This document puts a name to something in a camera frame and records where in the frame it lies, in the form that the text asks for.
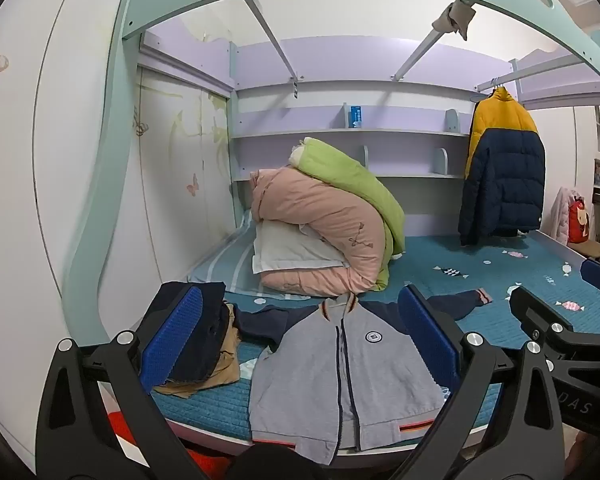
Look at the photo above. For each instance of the folded navy garment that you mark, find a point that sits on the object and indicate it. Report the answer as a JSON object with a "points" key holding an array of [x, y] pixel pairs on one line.
{"points": [[207, 330]]}

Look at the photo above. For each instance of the pink padded jacket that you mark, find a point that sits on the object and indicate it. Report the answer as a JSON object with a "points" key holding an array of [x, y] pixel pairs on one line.
{"points": [[561, 215]]}

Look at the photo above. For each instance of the grey cloth on bar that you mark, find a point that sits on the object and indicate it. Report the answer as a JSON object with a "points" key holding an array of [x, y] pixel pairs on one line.
{"points": [[455, 17]]}

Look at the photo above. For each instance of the red bag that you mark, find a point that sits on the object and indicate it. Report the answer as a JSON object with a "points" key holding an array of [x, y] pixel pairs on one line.
{"points": [[578, 220]]}

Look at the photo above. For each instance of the lilac wall shelf unit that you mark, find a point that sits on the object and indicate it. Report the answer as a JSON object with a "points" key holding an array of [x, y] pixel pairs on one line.
{"points": [[380, 135]]}

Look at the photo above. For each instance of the wooden stool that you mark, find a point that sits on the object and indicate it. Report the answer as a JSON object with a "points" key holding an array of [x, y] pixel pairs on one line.
{"points": [[591, 249]]}

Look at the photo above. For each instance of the yellow and navy puffer jacket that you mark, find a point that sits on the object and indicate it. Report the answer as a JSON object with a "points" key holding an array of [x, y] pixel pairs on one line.
{"points": [[505, 175]]}

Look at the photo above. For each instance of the teal candy-print bed mat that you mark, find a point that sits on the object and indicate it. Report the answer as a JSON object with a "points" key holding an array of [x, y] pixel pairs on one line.
{"points": [[480, 270]]}

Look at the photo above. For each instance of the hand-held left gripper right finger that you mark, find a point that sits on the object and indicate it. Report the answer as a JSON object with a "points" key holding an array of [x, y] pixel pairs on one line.
{"points": [[425, 332]]}

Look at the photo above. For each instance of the folded tan pants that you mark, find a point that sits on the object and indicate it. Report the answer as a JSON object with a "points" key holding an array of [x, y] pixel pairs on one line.
{"points": [[225, 360]]}

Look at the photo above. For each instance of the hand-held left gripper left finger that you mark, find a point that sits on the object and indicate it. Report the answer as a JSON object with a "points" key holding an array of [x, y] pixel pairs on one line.
{"points": [[172, 332]]}

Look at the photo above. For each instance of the striped teal sheet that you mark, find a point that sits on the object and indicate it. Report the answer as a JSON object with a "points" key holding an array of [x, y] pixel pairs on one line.
{"points": [[229, 265]]}

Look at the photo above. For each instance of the green quilt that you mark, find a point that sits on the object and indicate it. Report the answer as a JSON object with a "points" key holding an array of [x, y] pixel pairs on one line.
{"points": [[350, 175]]}

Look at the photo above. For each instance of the dark cloth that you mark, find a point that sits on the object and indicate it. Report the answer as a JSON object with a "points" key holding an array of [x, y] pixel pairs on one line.
{"points": [[275, 452]]}

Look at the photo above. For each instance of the blue box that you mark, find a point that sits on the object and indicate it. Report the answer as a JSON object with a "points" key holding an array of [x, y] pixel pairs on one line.
{"points": [[356, 117]]}

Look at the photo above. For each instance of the pink quilt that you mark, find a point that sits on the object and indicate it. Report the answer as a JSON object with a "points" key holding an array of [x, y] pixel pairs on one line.
{"points": [[320, 225]]}

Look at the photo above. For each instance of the white pillow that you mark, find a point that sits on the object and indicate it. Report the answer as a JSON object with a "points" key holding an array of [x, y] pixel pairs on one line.
{"points": [[290, 252]]}

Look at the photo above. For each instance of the grey zip jacket navy sleeves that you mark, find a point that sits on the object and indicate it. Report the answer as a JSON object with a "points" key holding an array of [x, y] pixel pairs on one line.
{"points": [[320, 360]]}

